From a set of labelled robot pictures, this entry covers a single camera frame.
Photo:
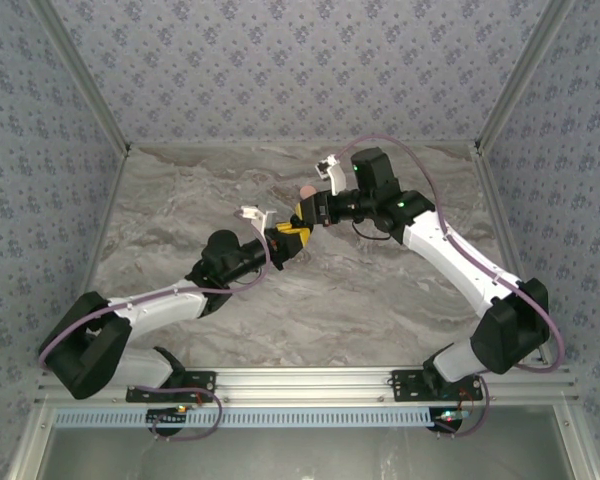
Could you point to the aluminium frame leg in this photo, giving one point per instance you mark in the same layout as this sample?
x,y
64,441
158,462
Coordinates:
x,y
582,462
30,462

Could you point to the grey metal panel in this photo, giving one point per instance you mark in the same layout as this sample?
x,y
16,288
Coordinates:
x,y
305,455

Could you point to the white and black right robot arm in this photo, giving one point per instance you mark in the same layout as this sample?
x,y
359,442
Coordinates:
x,y
455,255

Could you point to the aluminium mounting rail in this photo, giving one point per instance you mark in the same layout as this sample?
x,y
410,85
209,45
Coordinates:
x,y
305,382

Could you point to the aluminium side rail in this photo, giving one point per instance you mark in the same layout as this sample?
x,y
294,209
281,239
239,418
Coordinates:
x,y
498,210
109,210

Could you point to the pink earbud charging case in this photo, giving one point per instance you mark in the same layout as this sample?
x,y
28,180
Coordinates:
x,y
307,191

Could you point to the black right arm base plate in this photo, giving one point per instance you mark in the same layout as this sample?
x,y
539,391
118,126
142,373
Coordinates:
x,y
405,390

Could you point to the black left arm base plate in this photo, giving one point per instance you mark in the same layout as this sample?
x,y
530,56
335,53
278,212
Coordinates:
x,y
202,381

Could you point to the aluminium frame post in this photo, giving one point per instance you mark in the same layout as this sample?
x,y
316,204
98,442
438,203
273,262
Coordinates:
x,y
519,75
86,75

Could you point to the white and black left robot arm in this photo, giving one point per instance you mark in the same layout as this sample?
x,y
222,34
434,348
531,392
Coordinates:
x,y
155,305

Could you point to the black controller board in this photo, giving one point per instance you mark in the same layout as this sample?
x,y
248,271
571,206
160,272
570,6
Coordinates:
x,y
447,422
160,415

